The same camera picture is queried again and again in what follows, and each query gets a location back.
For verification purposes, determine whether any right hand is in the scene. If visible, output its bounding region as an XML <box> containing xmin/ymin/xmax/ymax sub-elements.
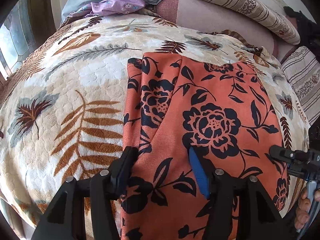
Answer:
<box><xmin>295</xmin><ymin>187</ymin><xmax>311</xmax><ymax>230</ymax></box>

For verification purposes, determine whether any stained glass window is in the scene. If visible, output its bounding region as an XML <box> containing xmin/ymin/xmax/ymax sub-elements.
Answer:
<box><xmin>1</xmin><ymin>0</ymin><xmax>36</xmax><ymax>80</ymax></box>

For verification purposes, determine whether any leaf-patterned fleece blanket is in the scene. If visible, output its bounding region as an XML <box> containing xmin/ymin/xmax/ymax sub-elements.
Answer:
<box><xmin>1</xmin><ymin>14</ymin><xmax>310</xmax><ymax>226</ymax></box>

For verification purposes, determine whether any purple floral cloth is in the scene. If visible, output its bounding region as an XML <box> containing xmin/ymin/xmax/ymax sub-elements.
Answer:
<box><xmin>69</xmin><ymin>0</ymin><xmax>145</xmax><ymax>18</ymax></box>

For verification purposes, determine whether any orange floral garment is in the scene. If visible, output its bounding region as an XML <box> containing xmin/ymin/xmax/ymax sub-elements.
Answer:
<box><xmin>121</xmin><ymin>53</ymin><xmax>289</xmax><ymax>239</ymax></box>

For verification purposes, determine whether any striped floral bolster pillow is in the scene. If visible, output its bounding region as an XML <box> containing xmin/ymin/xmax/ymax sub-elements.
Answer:
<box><xmin>202</xmin><ymin>0</ymin><xmax>300</xmax><ymax>45</ymax></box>

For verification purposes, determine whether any black object by pillow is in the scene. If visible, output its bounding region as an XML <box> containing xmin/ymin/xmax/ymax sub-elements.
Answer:
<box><xmin>283</xmin><ymin>7</ymin><xmax>320</xmax><ymax>62</ymax></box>

